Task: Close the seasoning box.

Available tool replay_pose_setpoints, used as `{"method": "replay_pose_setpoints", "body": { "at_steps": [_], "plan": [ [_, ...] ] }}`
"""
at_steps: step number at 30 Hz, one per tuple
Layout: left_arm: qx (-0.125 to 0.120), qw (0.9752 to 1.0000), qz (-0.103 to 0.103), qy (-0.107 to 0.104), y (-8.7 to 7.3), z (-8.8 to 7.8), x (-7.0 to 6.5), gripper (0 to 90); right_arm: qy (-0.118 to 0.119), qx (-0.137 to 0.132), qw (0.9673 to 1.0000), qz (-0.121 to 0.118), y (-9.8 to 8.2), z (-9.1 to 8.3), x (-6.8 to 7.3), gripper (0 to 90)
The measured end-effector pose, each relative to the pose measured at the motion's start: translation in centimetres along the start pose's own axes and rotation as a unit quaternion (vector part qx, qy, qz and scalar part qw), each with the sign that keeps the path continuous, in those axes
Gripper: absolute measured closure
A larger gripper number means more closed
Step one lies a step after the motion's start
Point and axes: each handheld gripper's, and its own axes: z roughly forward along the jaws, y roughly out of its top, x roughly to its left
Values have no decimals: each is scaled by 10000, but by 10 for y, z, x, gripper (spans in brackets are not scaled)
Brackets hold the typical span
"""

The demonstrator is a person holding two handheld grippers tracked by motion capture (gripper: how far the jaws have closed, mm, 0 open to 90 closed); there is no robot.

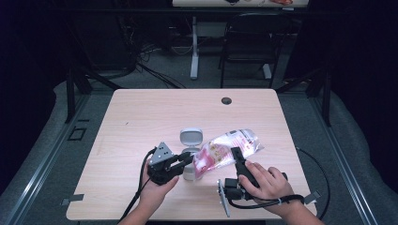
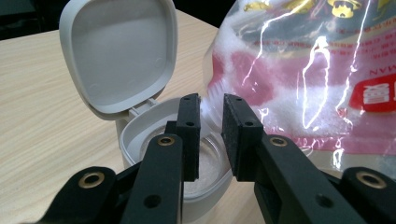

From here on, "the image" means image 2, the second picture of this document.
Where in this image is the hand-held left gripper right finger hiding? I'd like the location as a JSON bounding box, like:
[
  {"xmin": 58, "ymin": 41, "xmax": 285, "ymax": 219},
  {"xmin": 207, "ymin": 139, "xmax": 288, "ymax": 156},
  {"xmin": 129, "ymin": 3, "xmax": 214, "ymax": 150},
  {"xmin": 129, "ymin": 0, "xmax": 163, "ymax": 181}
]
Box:
[{"xmin": 221, "ymin": 93, "xmax": 365, "ymax": 224}]

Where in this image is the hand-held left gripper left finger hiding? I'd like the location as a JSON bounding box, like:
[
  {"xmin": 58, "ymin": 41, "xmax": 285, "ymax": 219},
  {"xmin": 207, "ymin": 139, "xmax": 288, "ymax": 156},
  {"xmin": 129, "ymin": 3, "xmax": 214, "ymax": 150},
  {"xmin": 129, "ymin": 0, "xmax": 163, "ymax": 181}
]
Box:
[{"xmin": 120, "ymin": 92, "xmax": 202, "ymax": 224}]

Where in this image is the clear plastic bag of sugar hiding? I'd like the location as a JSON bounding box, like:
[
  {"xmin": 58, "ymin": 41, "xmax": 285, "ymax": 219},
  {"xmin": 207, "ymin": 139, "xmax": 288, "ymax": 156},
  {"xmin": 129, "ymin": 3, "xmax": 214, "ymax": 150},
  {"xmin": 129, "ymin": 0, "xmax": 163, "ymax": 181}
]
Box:
[{"xmin": 202, "ymin": 0, "xmax": 396, "ymax": 180}]

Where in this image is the glass jar with grey lid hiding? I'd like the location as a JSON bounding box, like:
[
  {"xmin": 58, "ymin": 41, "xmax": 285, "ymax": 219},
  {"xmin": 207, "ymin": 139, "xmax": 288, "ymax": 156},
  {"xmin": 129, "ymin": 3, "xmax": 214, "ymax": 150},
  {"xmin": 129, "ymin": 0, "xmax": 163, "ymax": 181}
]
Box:
[{"xmin": 59, "ymin": 0, "xmax": 234, "ymax": 223}]

